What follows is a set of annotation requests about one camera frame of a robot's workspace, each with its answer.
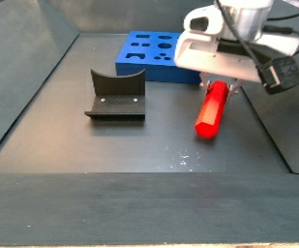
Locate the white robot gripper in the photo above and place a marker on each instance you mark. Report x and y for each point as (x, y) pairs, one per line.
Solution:
(207, 48)

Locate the red hexagonal prism peg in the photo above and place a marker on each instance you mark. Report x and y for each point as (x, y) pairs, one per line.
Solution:
(209, 115)

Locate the blue foam shape-sorter block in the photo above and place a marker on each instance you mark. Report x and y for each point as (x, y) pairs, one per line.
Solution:
(148, 51)

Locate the dark grey curved cradle stand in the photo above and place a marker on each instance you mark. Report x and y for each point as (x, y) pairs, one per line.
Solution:
(119, 97)

